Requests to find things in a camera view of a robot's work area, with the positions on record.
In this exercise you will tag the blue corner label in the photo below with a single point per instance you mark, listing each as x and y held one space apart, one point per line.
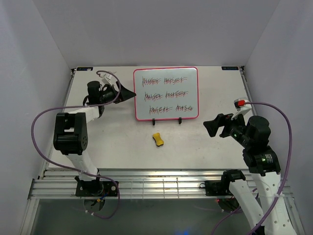
84 68
229 68

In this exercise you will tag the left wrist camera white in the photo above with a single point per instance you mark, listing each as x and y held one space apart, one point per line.
107 78

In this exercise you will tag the wire whiteboard stand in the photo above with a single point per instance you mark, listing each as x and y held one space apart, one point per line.
167 120

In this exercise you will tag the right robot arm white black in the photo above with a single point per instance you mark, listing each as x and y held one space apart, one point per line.
268 214

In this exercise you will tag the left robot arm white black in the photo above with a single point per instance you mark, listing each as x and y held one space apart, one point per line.
71 133

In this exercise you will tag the left blue corner label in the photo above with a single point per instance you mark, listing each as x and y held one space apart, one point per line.
84 68

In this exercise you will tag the yellow bone-shaped eraser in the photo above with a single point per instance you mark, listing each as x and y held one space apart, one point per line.
158 140

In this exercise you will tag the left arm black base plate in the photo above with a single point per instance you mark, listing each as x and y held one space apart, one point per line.
96 189

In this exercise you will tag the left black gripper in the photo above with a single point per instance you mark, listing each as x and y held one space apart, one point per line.
124 94

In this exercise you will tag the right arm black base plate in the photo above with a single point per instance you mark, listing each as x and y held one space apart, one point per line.
214 188

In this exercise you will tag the right blue corner label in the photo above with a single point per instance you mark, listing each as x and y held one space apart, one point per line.
229 68

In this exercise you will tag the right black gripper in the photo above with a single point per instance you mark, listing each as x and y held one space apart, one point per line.
212 126

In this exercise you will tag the pink framed whiteboard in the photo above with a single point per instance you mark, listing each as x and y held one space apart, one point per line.
166 93

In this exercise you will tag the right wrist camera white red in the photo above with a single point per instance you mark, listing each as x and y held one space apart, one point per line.
242 106

